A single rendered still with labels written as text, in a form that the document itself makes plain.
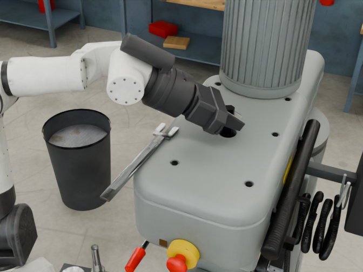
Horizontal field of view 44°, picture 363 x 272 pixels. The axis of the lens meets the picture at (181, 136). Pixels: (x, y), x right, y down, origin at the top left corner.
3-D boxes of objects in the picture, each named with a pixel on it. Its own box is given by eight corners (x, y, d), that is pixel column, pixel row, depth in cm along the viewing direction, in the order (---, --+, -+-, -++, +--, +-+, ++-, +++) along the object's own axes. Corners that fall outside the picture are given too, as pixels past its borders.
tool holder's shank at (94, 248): (92, 274, 147) (89, 251, 141) (93, 266, 150) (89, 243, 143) (102, 273, 148) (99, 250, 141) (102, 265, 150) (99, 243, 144)
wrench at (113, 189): (114, 204, 76) (114, 201, 75) (94, 197, 77) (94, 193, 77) (178, 130, 94) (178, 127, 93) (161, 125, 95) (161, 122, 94)
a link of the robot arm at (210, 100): (197, 113, 97) (149, 92, 93) (222, 78, 93) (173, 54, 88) (207, 149, 87) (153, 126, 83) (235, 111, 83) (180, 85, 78)
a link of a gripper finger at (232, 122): (237, 131, 92) (212, 120, 90) (246, 120, 91) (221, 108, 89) (239, 136, 91) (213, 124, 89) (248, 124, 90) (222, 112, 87)
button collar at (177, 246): (195, 273, 84) (196, 252, 80) (166, 263, 86) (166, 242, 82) (199, 265, 85) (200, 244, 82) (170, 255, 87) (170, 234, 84)
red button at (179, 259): (184, 281, 81) (185, 267, 79) (164, 273, 83) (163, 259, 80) (191, 267, 84) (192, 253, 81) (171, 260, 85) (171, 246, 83)
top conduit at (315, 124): (277, 264, 81) (280, 251, 79) (255, 256, 82) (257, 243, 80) (318, 131, 114) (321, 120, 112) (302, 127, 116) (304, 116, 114)
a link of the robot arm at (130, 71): (154, 124, 83) (97, 101, 79) (153, 90, 91) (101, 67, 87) (186, 81, 77) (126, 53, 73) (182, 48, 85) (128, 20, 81)
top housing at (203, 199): (250, 284, 82) (261, 223, 73) (124, 239, 90) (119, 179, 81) (301, 143, 117) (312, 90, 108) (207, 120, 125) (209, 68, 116)
